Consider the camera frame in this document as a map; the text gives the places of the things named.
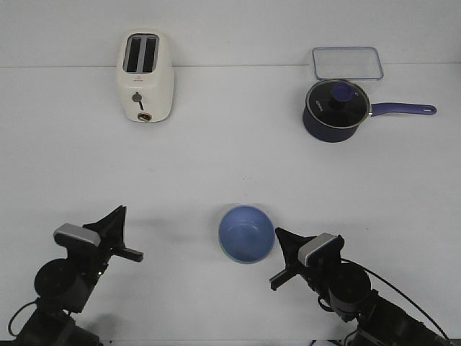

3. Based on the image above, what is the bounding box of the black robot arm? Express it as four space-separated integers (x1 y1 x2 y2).
269 228 451 345
7 205 143 345

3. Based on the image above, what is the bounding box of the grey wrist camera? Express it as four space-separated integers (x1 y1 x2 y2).
297 233 344 267
53 223 101 247

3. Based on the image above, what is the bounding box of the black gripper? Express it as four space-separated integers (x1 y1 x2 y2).
83 205 144 285
269 227 329 299

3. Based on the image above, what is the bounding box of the blue bowl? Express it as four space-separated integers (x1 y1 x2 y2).
218 205 275 255

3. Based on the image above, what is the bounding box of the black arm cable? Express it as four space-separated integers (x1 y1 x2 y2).
341 257 451 343

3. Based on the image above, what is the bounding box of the white two-slot toaster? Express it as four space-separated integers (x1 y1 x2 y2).
116 29 174 123

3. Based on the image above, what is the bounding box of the dark blue saucepan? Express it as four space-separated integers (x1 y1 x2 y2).
303 102 437 143

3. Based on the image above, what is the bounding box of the clear container lid blue rim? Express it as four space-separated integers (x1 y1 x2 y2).
312 46 384 81

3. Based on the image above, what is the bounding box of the green bowl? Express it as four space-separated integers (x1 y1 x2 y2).
222 249 268 265

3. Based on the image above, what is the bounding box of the glass pot lid blue knob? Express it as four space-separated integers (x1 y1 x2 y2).
306 79 370 129

